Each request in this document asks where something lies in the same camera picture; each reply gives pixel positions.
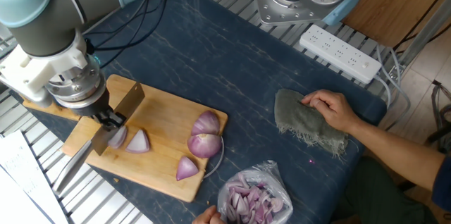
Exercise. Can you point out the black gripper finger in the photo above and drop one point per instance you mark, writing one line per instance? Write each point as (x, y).
(101, 122)
(116, 120)

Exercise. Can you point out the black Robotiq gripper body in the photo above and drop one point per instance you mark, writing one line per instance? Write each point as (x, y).
(91, 108)

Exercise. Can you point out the steel cleaver knife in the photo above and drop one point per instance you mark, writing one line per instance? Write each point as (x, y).
(70, 171)

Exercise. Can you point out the clear plastic bag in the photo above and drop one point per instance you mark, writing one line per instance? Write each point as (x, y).
(278, 188)

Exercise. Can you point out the grey frayed cloth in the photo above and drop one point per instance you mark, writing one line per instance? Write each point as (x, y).
(299, 122)

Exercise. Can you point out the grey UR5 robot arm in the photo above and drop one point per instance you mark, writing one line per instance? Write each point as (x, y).
(46, 34)

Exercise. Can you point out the person's right forearm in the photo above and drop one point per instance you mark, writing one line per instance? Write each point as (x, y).
(394, 150)

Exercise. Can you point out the person's left hand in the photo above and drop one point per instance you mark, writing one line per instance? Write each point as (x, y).
(209, 217)

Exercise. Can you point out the person's right hand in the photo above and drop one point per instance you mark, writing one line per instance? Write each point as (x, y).
(333, 111)

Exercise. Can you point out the cut red onion piece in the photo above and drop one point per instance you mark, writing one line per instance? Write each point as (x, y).
(120, 138)

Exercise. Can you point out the red onion chunk white face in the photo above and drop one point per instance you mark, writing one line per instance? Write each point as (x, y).
(139, 143)

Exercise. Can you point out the wooden peg rack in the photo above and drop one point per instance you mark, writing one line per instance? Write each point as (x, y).
(53, 109)

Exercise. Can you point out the wooden cutting board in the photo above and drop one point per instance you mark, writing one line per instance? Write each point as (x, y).
(165, 118)

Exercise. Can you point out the small red onion wedge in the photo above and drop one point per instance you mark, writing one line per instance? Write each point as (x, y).
(185, 169)

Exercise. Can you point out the red onion quarter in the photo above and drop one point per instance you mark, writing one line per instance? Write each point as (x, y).
(206, 123)

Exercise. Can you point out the red onion half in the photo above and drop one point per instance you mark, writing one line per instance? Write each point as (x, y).
(204, 146)

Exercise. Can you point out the white printed paper sheet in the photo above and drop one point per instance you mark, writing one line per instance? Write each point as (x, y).
(17, 188)

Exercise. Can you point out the dark blue marbled mat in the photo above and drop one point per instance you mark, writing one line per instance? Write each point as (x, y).
(229, 58)

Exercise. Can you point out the sliced red onion pile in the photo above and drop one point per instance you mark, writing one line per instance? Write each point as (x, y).
(250, 201)

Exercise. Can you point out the white power strip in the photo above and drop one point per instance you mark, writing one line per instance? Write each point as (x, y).
(338, 53)

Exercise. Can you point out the dark green trousers leg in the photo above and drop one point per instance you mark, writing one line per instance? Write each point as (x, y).
(373, 196)

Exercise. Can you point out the navy shirt sleeve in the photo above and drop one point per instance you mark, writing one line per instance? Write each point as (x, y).
(444, 185)

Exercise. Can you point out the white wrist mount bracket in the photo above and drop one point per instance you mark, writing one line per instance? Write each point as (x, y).
(28, 72)

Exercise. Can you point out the aluminium frame post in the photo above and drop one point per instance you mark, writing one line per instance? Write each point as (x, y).
(423, 34)

